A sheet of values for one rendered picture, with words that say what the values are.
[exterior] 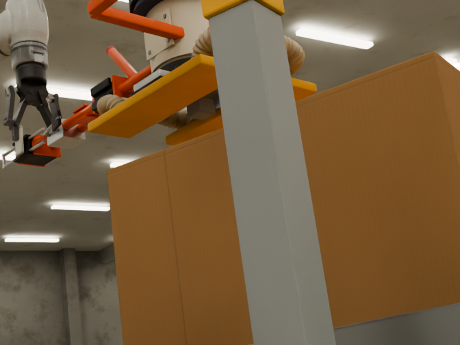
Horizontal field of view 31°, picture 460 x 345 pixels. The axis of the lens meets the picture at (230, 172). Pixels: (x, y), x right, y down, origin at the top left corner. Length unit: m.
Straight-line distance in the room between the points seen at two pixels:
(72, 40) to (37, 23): 7.98
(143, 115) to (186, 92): 0.12
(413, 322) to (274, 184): 0.23
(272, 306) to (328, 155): 0.43
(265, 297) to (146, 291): 0.56
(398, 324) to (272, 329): 0.19
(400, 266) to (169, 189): 0.42
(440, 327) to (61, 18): 8.87
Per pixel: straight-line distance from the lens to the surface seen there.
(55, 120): 1.90
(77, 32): 9.96
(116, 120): 1.57
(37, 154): 2.03
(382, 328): 0.96
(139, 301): 1.37
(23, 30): 2.15
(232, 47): 0.90
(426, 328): 0.94
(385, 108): 1.18
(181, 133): 1.70
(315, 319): 0.82
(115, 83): 1.77
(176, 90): 1.47
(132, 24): 1.49
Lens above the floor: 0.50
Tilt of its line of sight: 17 degrees up
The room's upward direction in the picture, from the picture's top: 8 degrees counter-clockwise
